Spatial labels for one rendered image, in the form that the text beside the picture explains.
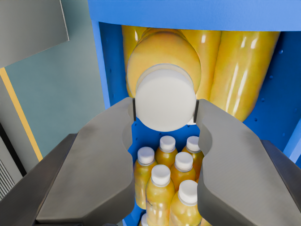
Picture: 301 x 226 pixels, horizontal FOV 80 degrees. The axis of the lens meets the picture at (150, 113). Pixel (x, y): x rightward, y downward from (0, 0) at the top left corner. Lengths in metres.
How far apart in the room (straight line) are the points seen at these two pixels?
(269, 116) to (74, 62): 1.39
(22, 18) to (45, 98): 0.85
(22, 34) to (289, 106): 1.07
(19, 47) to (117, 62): 0.82
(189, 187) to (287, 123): 0.19
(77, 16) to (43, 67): 0.50
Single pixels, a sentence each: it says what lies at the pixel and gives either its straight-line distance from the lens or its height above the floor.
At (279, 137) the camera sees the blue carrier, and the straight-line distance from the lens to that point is 0.36.
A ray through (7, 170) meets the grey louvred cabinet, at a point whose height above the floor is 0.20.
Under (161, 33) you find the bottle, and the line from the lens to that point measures 0.16.
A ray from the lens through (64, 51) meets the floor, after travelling 1.57.
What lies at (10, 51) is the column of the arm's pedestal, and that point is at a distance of 1.05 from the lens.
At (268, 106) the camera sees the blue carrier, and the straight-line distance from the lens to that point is 0.38.
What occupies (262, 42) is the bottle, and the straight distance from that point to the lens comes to 0.25.
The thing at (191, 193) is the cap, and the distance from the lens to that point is 0.36.
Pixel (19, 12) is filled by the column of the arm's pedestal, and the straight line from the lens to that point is 1.14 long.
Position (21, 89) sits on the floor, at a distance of 1.91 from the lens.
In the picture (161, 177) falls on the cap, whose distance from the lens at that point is 0.38.
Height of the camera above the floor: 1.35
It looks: 58 degrees down
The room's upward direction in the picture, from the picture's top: 173 degrees counter-clockwise
